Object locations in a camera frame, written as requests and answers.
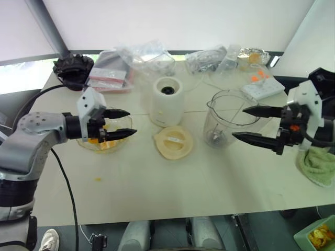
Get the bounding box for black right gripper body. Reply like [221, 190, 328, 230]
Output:
[276, 102, 312, 147]

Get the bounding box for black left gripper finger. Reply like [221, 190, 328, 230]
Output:
[105, 109, 131, 119]
[105, 128, 138, 143]

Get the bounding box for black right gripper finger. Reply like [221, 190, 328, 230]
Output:
[242, 105, 284, 119]
[231, 131, 285, 156]

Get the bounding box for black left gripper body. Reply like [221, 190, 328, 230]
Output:
[87, 108, 108, 143]

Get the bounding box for clear glass fruit bowl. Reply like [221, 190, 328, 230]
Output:
[75, 106, 133, 155]

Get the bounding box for white power strip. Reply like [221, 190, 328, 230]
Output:
[240, 77, 286, 100]

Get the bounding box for clear bag with pink packets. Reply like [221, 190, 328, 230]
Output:
[86, 50, 136, 94]

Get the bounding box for clear blender jar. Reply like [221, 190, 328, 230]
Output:
[203, 89, 261, 150]

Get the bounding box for white blender base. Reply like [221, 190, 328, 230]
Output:
[149, 77, 185, 128]

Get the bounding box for green towel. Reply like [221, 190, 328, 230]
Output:
[298, 147, 335, 187]

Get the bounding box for grey pouch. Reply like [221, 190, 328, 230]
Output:
[95, 50, 131, 74]

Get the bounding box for cream blender lid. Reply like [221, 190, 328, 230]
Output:
[153, 125, 194, 160]

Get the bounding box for bag with orange food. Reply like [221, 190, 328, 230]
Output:
[236, 47, 271, 66]

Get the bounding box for small clear plastic bag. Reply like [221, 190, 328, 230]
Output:
[217, 44, 242, 72]

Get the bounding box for crumpled black bag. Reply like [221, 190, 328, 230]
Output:
[52, 53, 95, 92]

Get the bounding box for crumpled clear plastic bag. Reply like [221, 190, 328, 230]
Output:
[114, 39, 169, 72]

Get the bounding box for clear plastic container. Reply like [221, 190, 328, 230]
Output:
[141, 51, 177, 78]

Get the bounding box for green plastic bin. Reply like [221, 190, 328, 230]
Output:
[293, 217, 335, 251]

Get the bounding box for grey rounded shape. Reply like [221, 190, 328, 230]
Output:
[117, 221, 151, 251]
[191, 216, 226, 251]

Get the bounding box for orange peel scraps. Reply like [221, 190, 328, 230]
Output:
[308, 224, 329, 248]

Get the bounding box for white shoe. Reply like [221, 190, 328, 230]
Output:
[39, 229, 61, 251]

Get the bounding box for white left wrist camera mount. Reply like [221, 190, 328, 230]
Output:
[76, 87, 107, 139]

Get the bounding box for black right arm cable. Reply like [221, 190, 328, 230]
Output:
[298, 122, 335, 147]

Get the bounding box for clear bag with cables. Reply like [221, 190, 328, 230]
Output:
[185, 44, 229, 75]

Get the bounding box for black table frame bar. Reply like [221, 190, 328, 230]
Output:
[231, 213, 252, 251]

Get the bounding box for black cable connector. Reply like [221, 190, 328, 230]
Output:
[90, 233, 108, 251]

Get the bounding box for grey window post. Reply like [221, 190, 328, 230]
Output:
[25, 0, 70, 57]

